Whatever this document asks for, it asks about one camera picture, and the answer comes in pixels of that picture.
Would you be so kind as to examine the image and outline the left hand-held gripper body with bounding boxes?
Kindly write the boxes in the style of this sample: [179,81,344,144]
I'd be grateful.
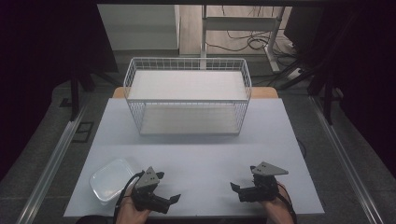
[130,166,172,215]

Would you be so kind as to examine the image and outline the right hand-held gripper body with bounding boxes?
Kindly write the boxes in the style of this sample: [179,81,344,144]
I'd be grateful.
[237,161,290,203]

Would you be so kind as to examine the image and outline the person's right hand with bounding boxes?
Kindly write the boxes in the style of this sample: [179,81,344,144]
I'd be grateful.
[260,182,295,224]

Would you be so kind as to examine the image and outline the person's left hand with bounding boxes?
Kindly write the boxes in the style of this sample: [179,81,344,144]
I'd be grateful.
[116,194,152,224]

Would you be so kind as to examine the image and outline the clear plastic container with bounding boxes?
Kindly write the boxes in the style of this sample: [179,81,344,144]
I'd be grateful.
[89,158,138,206]

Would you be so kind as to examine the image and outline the wooden table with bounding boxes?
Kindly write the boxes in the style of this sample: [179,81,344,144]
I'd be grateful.
[111,86,280,100]

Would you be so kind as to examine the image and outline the black metal stand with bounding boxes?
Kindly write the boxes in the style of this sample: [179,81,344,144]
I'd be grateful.
[69,70,96,123]
[307,73,335,126]

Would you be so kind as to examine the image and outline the white power strip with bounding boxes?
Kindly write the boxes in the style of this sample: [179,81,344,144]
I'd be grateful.
[287,67,304,81]

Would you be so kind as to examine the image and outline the dark curtain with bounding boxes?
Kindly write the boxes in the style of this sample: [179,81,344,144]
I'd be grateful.
[0,3,120,181]
[311,4,396,180]

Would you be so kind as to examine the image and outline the white cabinet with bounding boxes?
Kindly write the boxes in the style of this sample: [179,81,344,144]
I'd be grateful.
[96,4,181,51]

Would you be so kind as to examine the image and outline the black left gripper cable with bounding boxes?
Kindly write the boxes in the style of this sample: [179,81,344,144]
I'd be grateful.
[113,170,146,224]

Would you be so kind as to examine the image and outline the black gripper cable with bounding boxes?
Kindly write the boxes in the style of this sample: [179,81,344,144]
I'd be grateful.
[276,182,299,224]
[113,170,146,224]

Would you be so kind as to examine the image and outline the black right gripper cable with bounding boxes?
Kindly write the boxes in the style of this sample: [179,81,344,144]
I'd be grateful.
[276,182,299,224]

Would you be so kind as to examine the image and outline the aluminium rail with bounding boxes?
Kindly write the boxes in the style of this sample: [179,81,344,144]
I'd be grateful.
[309,95,386,224]
[15,104,89,224]

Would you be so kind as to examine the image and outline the white wire shelf rack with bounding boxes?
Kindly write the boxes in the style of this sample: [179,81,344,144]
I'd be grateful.
[122,56,253,137]

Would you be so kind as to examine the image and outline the tangle of black floor cables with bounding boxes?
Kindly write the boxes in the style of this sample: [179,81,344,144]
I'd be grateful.
[205,5,302,59]

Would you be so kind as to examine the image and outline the white desk frame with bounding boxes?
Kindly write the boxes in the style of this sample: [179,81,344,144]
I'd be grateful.
[200,4,286,75]

